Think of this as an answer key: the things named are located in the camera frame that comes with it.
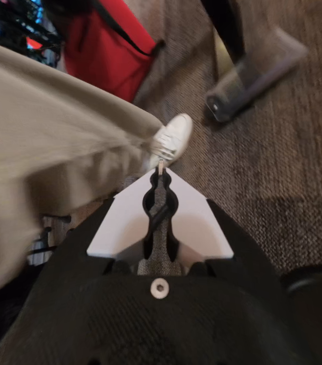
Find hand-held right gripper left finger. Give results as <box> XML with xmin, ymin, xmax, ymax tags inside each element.
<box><xmin>86</xmin><ymin>168</ymin><xmax>159</xmax><ymax>260</ymax></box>

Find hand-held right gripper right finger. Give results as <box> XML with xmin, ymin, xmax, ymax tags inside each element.
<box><xmin>164</xmin><ymin>168</ymin><xmax>234</xmax><ymax>268</ymax></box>

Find metal desk leg foot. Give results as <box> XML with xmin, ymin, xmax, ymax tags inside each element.
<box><xmin>200</xmin><ymin>0</ymin><xmax>310</xmax><ymax>123</ymax></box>

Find person's white shoe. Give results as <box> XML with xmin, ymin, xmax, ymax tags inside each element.
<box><xmin>149</xmin><ymin>113</ymin><xmax>194</xmax><ymax>169</ymax></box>

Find black chair caster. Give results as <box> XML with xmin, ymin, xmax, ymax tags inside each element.
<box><xmin>281</xmin><ymin>265</ymin><xmax>322</xmax><ymax>303</ymax></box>

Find person's beige trousers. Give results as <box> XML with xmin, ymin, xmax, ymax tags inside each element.
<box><xmin>0</xmin><ymin>37</ymin><xmax>164</xmax><ymax>303</ymax></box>

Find red bag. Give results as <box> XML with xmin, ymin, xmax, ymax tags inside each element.
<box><xmin>63</xmin><ymin>0</ymin><xmax>158</xmax><ymax>103</ymax></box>

